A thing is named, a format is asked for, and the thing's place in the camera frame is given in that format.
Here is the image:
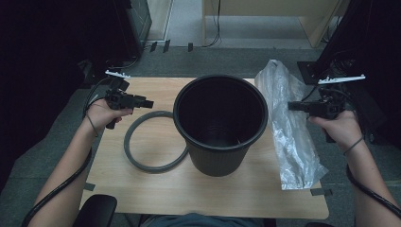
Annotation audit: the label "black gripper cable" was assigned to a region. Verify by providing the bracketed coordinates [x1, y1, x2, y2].
[21, 77, 112, 227]
[345, 164, 401, 219]

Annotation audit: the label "person's left hand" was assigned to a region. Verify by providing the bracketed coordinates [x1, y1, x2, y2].
[84, 99, 133, 136]

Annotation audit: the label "person's right hand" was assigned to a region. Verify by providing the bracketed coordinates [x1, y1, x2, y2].
[307, 111, 363, 152]

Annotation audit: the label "dark left wrist band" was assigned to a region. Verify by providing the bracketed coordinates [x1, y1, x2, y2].
[85, 113, 99, 137]

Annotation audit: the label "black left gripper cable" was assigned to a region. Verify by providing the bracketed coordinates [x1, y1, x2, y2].
[21, 77, 112, 227]

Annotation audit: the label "black hanging cables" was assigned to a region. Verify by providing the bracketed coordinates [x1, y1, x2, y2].
[202, 0, 222, 48]

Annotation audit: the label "dark curtain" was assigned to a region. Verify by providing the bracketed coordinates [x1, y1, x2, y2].
[315, 0, 401, 149]
[0, 0, 140, 193]

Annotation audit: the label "black ribbed plastic bin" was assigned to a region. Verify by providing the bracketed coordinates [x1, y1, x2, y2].
[172, 74, 270, 178]

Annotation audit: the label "dark wrist band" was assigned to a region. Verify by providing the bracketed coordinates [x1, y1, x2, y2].
[85, 113, 99, 137]
[342, 136, 364, 156]

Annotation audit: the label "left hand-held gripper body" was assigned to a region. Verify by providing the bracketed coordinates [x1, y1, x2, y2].
[104, 69, 140, 111]

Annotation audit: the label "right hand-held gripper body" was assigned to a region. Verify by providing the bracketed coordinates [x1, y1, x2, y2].
[306, 74, 367, 120]

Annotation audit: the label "black stand base plate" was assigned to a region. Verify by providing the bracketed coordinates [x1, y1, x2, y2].
[297, 61, 322, 85]

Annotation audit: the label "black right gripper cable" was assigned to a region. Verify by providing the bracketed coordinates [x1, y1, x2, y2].
[345, 164, 401, 219]

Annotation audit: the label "gray plastic ring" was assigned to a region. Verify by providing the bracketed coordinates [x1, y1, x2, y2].
[123, 110, 189, 174]

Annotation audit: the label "clear plastic bag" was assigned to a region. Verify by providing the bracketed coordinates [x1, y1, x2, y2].
[253, 59, 329, 191]

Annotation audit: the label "black chair armrest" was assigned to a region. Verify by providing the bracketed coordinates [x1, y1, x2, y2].
[73, 194, 118, 227]

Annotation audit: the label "dark right wrist band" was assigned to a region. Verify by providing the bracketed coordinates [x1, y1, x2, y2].
[342, 136, 364, 156]

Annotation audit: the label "black cabinet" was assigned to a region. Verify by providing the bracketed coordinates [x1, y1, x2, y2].
[125, 0, 153, 60]

